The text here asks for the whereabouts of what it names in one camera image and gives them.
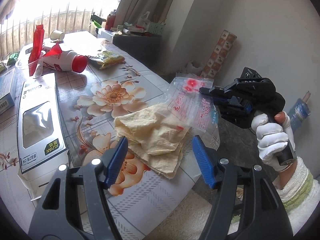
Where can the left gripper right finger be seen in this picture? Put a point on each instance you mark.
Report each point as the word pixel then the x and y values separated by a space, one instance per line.
pixel 246 206

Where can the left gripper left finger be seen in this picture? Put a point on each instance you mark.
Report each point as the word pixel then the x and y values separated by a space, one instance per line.
pixel 74 205

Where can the clear printed plastic bag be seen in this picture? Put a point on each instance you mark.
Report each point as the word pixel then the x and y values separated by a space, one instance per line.
pixel 184 100

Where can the right forearm white sleeve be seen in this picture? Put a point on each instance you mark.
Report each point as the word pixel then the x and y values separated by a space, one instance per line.
pixel 300 195

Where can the white gloved right hand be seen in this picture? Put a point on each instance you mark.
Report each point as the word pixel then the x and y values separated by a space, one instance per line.
pixel 273 138

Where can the blue plastic bottle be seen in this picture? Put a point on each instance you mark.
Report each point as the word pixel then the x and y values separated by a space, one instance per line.
pixel 299 112

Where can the crumpled beige paper napkin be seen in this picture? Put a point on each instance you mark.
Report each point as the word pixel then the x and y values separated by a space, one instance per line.
pixel 155 136

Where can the floral tablecloth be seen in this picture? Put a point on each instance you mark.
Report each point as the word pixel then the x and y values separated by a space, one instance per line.
pixel 146 205

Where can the dark grey side cabinet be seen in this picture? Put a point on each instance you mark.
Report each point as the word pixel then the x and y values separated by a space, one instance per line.
pixel 143 48

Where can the light green perforated basket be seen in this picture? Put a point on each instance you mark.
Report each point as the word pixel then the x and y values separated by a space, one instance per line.
pixel 155 28

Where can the clear plastic bowl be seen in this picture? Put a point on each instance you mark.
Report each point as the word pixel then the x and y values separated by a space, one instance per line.
pixel 22 64

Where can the blue medicine box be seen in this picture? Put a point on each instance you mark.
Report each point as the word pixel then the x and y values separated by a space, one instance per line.
pixel 8 89

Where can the yellow snack packet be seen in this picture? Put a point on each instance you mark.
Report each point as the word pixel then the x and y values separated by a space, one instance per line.
pixel 105 59

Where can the white bottle red cap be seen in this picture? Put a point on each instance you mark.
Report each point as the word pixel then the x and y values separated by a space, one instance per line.
pixel 67 61

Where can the tall red wrapper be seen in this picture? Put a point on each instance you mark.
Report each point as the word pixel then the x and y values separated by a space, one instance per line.
pixel 36 50

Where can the red thermos bottle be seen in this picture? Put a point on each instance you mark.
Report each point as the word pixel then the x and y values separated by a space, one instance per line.
pixel 110 20

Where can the torn red wrapper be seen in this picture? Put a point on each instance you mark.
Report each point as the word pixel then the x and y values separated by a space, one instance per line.
pixel 55 50

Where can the green snack packet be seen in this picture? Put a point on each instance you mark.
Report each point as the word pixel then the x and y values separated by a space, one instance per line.
pixel 13 59

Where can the paper cup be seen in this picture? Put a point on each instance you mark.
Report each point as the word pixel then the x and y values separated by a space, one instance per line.
pixel 57 35

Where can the white cable packaging box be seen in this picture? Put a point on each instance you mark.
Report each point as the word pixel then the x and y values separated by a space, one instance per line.
pixel 41 145

